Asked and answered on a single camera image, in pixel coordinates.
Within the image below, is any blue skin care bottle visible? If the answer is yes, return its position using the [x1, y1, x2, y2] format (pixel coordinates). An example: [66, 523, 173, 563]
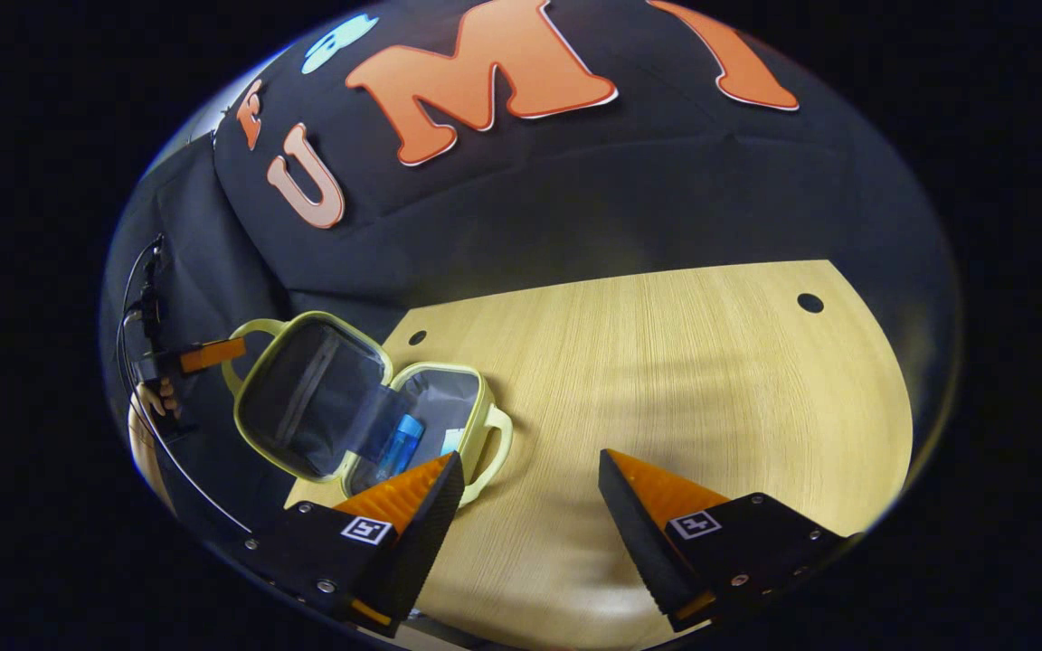
[376, 413, 425, 480]

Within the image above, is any black cable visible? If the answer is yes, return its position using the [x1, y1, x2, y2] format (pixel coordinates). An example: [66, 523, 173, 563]
[116, 235, 252, 536]

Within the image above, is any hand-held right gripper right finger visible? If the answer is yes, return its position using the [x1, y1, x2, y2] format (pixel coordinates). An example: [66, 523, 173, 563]
[598, 448, 855, 633]

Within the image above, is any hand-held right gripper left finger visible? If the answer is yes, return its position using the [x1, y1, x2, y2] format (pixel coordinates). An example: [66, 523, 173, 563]
[243, 451, 467, 639]

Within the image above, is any cream suitcase with handles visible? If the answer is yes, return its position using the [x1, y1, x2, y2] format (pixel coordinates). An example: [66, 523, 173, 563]
[221, 310, 516, 507]

